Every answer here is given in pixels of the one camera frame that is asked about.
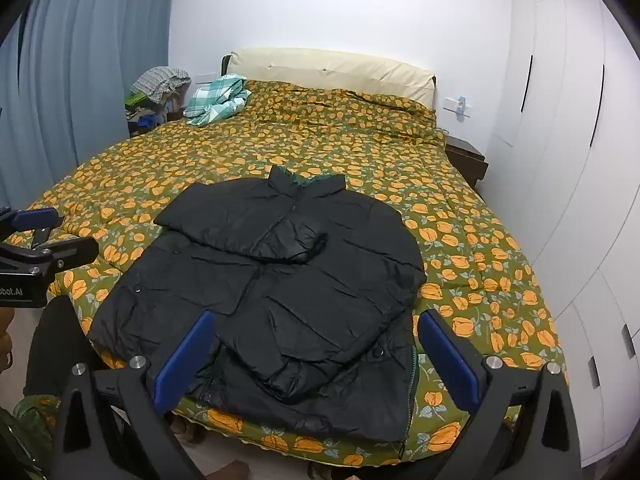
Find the blue curtain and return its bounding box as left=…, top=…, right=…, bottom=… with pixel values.
left=0, top=0, right=176, bottom=211

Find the grey checked cloth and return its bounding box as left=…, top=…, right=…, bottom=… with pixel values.
left=131, top=66, right=192, bottom=105

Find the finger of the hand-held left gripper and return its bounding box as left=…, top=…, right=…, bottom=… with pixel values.
left=0, top=206, right=65, bottom=250
left=0, top=237, right=100, bottom=276

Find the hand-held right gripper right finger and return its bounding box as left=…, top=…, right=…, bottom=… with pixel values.
left=416, top=310, right=583, bottom=480

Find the black puffer jacket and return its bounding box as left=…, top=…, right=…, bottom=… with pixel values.
left=89, top=165, right=427, bottom=453

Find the cream padded headboard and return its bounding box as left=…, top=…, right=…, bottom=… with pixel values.
left=220, top=47, right=437, bottom=111

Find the dark wooden nightstand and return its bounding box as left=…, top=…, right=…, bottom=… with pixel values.
left=444, top=135, right=489, bottom=192

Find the teal plaid cloth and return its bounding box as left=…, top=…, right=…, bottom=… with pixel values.
left=184, top=74, right=252, bottom=127

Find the green orange floral quilt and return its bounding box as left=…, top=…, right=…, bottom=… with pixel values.
left=12, top=79, right=568, bottom=471

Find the pile of colourful clothes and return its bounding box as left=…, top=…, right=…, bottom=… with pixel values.
left=124, top=91, right=187, bottom=137

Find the person's leg in dark trousers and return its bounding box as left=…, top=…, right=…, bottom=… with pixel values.
left=24, top=294, right=103, bottom=397

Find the white wardrobe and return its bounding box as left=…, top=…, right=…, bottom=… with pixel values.
left=477, top=0, right=640, bottom=480

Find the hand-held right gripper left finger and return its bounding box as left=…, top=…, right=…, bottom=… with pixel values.
left=50, top=310, right=218, bottom=480

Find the brown slipper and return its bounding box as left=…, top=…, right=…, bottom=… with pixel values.
left=169, top=412, right=207, bottom=445

